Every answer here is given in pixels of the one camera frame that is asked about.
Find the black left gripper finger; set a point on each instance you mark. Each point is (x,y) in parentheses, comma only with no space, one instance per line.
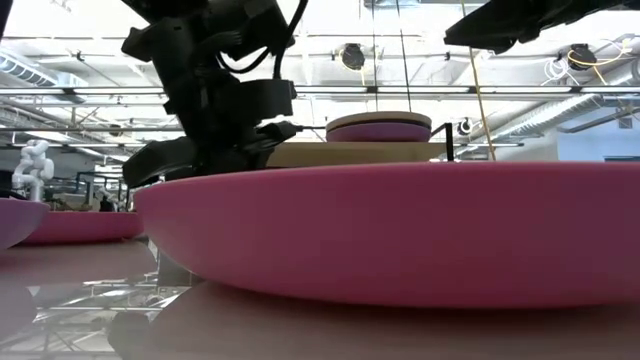
(252,150)
(215,155)

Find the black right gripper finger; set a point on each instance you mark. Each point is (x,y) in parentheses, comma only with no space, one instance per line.
(485,30)

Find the magenta plate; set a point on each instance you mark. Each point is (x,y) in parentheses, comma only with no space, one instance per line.
(80,227)
(380,235)

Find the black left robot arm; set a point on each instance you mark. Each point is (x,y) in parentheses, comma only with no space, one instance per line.
(200,35)

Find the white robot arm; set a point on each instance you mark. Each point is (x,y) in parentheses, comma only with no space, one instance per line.
(32,167)

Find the wooden shelf with black legs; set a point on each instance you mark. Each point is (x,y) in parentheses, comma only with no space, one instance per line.
(350,154)

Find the ceiling light strip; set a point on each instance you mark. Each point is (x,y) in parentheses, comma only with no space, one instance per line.
(525,90)

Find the silver ventilation duct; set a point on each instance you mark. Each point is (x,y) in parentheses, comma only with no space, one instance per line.
(565,112)

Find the white ceiling vent duct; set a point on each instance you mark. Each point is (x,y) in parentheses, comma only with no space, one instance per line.
(30,72)

